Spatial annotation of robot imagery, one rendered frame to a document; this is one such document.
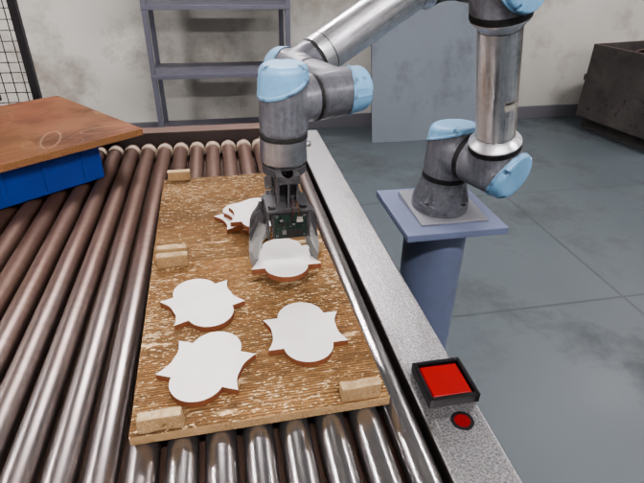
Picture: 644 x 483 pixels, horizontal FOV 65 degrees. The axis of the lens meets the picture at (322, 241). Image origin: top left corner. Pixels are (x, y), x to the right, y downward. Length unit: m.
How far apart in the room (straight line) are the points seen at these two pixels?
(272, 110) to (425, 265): 0.77
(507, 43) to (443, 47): 3.62
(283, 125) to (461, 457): 0.52
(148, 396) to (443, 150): 0.86
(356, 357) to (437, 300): 0.71
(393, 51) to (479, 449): 4.01
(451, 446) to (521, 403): 1.41
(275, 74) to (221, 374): 0.43
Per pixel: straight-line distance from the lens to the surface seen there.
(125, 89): 4.72
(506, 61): 1.08
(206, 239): 1.10
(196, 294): 0.92
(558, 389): 2.25
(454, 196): 1.33
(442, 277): 1.43
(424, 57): 4.61
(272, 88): 0.75
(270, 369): 0.78
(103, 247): 1.18
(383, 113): 4.49
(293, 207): 0.81
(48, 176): 1.45
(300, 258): 0.93
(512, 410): 2.10
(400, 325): 0.90
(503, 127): 1.15
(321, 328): 0.83
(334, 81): 0.81
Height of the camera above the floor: 1.48
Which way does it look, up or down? 31 degrees down
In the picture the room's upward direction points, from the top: 1 degrees clockwise
